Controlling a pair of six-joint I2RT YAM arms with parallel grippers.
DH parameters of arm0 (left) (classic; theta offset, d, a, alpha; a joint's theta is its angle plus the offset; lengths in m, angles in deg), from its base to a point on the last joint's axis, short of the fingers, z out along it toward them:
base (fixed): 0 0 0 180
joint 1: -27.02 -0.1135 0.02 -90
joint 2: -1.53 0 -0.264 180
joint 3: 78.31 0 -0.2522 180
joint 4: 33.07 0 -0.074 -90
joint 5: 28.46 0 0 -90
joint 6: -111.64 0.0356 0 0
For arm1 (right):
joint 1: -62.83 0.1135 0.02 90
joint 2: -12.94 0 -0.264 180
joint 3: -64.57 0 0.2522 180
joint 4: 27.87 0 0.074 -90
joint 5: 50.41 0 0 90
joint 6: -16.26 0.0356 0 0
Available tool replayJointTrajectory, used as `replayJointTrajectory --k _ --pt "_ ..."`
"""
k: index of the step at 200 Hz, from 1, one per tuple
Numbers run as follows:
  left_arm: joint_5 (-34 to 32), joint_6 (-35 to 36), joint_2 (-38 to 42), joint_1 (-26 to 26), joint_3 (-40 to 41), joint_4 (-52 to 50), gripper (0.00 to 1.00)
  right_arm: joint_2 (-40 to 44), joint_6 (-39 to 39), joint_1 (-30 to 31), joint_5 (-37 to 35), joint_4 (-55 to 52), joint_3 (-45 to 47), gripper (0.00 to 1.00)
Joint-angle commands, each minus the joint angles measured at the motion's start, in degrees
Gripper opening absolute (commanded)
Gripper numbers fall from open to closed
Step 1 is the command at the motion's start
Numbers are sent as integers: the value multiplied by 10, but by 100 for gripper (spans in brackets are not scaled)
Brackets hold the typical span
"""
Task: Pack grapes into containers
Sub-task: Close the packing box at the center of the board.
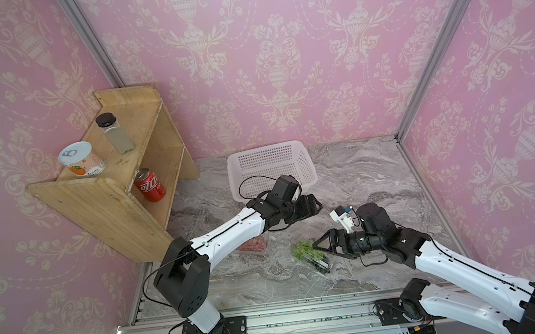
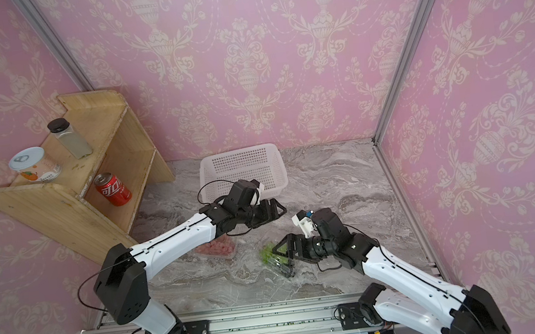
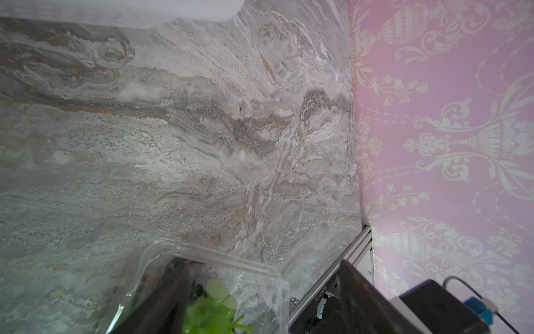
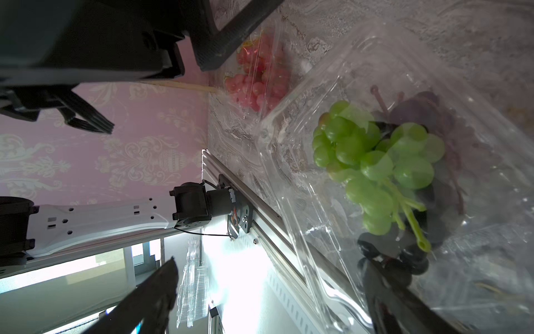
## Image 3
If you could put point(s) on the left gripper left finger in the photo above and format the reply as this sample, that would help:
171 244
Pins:
165 309

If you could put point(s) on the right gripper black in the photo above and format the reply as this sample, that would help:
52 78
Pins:
441 312

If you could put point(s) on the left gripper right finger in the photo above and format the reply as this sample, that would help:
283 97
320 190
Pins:
365 310

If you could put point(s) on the green grape bunch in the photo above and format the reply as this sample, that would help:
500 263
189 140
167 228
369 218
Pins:
214 311

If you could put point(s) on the white plastic basket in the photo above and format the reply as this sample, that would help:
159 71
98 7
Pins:
138 14

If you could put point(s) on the aluminium rail frame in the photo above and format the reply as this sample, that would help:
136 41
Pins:
320 310

